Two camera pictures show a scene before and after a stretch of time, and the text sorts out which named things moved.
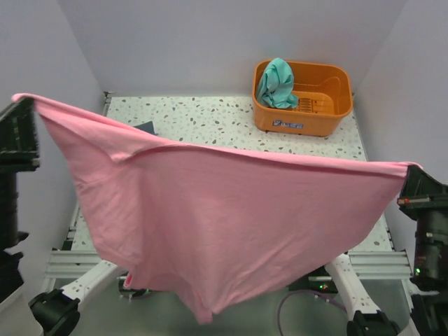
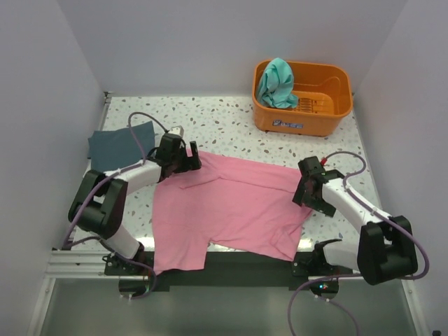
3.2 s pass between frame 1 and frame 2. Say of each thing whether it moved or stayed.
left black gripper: moved
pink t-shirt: moved
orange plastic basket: stayed
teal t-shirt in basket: stayed
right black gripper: moved
